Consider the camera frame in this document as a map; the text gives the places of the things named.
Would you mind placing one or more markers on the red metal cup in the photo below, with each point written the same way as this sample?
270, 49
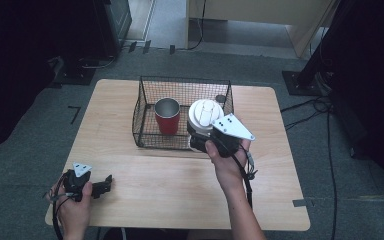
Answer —
167, 116

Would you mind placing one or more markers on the white lidded cup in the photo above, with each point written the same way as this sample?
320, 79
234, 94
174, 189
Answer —
205, 115

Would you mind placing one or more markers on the person's left hand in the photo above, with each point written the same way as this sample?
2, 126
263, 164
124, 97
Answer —
75, 213

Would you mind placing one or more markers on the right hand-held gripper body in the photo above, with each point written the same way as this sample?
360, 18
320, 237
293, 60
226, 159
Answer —
228, 133

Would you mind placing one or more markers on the dark curtain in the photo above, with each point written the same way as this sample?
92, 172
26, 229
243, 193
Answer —
13, 66
373, 83

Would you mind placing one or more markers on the small dark round disc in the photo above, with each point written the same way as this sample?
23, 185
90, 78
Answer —
220, 98

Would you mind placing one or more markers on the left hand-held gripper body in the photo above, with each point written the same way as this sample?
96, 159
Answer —
76, 180

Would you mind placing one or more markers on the person's right hand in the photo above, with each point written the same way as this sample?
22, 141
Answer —
228, 170

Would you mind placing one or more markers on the grey tape strip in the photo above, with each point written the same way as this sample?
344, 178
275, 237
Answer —
300, 202

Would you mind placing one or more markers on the black cabinet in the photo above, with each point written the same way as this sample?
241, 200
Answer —
113, 26

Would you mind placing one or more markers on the light wooden furniture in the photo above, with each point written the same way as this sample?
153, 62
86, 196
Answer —
263, 13

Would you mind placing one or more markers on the black stand base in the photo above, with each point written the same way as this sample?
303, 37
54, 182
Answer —
75, 73
305, 83

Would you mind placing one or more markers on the black tape piece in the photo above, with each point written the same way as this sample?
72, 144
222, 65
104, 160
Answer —
172, 49
146, 46
132, 46

